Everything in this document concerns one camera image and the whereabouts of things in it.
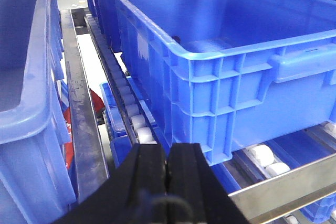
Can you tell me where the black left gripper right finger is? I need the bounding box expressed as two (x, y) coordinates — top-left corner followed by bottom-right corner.
(167, 143), (249, 223)

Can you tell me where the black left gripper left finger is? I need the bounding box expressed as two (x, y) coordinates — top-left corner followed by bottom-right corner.
(55, 144), (167, 223)

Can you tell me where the blue bin lower shelf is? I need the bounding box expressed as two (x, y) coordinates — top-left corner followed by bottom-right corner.
(100, 77), (241, 193)

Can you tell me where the blue bin far left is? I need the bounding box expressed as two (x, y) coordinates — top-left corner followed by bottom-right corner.
(1, 0), (76, 223)

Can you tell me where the blue bin near left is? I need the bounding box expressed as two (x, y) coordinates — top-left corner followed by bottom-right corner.
(115, 0), (335, 165)

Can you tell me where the white roller track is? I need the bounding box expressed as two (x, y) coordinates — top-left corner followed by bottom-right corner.
(85, 14), (157, 144)

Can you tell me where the red white package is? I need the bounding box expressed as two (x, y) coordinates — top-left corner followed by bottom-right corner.
(61, 89), (105, 170)

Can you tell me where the metal shelf rail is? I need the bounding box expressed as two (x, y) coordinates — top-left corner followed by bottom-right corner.
(60, 9), (109, 203)

